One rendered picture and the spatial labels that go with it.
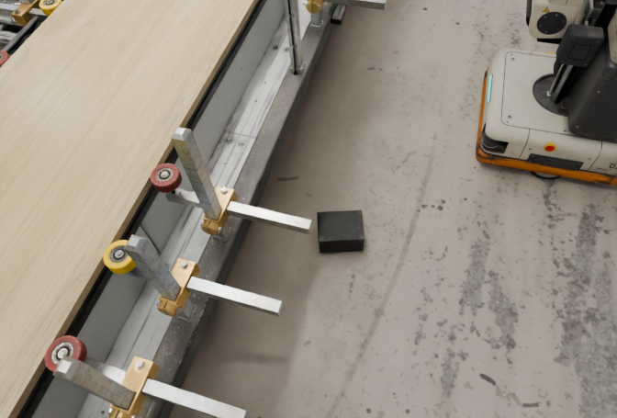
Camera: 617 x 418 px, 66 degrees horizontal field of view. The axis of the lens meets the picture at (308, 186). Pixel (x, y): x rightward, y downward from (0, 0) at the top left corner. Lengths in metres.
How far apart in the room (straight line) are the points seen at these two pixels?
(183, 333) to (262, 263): 0.88
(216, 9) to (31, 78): 0.66
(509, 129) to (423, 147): 0.45
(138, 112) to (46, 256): 0.50
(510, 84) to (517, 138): 0.32
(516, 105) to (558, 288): 0.84
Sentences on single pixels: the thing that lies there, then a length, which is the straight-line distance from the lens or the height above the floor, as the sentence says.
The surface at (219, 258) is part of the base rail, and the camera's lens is 1.43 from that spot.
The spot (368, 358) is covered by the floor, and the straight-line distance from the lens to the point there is 2.02.
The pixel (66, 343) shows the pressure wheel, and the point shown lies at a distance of 1.24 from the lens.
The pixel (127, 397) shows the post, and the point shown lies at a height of 0.86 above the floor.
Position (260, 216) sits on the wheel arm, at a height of 0.82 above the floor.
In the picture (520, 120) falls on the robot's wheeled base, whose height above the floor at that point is 0.28.
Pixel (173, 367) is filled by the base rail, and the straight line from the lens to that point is 1.35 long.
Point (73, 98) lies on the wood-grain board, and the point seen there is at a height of 0.90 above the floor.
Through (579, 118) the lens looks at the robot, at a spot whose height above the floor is 0.40.
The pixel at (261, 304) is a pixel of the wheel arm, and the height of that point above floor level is 0.84.
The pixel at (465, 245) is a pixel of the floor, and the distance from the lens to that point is 2.27.
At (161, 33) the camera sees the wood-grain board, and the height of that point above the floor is 0.90.
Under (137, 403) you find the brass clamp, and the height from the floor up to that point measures 0.82.
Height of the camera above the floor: 1.95
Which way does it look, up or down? 56 degrees down
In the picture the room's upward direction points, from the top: 5 degrees counter-clockwise
